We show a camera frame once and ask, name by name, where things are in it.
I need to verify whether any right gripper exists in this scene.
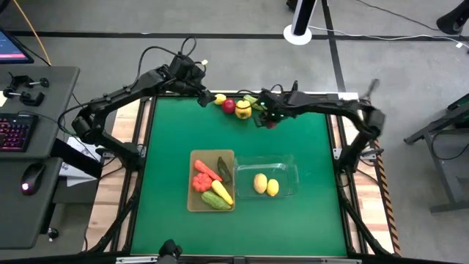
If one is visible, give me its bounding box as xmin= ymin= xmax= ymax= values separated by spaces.
xmin=254 ymin=89 xmax=296 ymax=129

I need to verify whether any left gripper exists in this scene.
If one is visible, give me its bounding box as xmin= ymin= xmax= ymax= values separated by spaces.
xmin=166 ymin=54 xmax=218 ymax=109

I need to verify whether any bumpy green cucumber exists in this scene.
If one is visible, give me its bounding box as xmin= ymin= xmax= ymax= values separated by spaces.
xmin=243 ymin=94 xmax=265 ymax=111
xmin=200 ymin=190 xmax=232 ymax=211

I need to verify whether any yellow bell pepper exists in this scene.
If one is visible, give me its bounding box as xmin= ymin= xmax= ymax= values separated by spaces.
xmin=234 ymin=99 xmax=254 ymax=120

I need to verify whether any tan yellow potato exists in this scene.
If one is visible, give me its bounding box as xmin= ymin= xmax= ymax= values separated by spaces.
xmin=253 ymin=172 xmax=268 ymax=194

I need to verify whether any dark green pepper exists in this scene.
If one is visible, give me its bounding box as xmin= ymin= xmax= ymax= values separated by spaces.
xmin=217 ymin=156 xmax=233 ymax=185

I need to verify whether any orange carrot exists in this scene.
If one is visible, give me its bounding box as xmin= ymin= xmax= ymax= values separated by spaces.
xmin=193 ymin=159 xmax=224 ymax=183

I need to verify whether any red bumpy tomato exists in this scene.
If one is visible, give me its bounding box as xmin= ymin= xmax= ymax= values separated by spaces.
xmin=191 ymin=172 xmax=213 ymax=194

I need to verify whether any yellow corn cob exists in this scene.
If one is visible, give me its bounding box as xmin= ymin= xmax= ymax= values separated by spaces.
xmin=211 ymin=179 xmax=235 ymax=206

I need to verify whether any clear plastic basket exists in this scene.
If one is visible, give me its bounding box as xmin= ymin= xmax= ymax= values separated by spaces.
xmin=233 ymin=154 xmax=300 ymax=200

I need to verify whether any tan plastic basket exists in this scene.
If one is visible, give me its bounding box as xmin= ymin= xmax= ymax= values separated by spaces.
xmin=186 ymin=149 xmax=236 ymax=213

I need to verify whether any green table mat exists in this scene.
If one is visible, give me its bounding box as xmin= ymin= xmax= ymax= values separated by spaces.
xmin=130 ymin=95 xmax=348 ymax=257

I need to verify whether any black white pole with base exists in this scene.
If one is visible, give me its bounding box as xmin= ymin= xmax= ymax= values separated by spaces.
xmin=282 ymin=0 xmax=319 ymax=46

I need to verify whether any grey black connector box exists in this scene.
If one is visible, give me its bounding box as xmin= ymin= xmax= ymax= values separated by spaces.
xmin=95 ymin=146 xmax=119 ymax=158

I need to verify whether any white paper sheet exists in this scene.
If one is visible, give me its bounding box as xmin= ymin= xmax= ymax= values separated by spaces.
xmin=58 ymin=137 xmax=107 ymax=188

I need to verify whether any dark grey desk top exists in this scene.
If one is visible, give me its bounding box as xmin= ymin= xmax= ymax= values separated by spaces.
xmin=0 ymin=65 xmax=81 ymax=159
xmin=0 ymin=157 xmax=63 ymax=250

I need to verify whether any black screw clamp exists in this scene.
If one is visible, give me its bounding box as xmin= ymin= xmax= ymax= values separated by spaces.
xmin=2 ymin=87 xmax=45 ymax=108
xmin=7 ymin=73 xmax=51 ymax=89

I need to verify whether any grey metal desk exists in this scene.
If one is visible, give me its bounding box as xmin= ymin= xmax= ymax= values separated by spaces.
xmin=404 ymin=93 xmax=469 ymax=214

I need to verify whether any black computer mouse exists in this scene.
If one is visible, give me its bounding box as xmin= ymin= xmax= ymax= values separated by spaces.
xmin=20 ymin=162 xmax=46 ymax=197

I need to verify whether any backlit black keyboard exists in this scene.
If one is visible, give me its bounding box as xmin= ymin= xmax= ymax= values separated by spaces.
xmin=0 ymin=112 xmax=39 ymax=153

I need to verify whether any computer monitor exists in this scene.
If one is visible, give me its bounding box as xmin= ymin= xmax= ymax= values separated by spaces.
xmin=0 ymin=27 xmax=35 ymax=65

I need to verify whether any black chair base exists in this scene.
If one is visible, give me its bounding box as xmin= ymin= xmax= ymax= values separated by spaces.
xmin=435 ymin=0 xmax=469 ymax=36

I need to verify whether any white floor cable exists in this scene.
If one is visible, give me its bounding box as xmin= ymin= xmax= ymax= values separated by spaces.
xmin=307 ymin=25 xmax=469 ymax=51

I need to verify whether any black aluminium table frame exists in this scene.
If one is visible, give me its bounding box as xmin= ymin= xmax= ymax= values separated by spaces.
xmin=84 ymin=90 xmax=395 ymax=264

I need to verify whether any silver metal bracket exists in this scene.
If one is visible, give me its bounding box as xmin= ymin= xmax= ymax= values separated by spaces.
xmin=115 ymin=256 xmax=158 ymax=264
xmin=320 ymin=258 xmax=362 ymax=264

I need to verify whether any black floor cable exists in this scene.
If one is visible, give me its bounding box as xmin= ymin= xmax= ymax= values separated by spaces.
xmin=354 ymin=0 xmax=440 ymax=32

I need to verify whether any orange cable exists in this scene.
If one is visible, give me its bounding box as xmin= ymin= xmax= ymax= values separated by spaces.
xmin=12 ymin=0 xmax=53 ymax=67

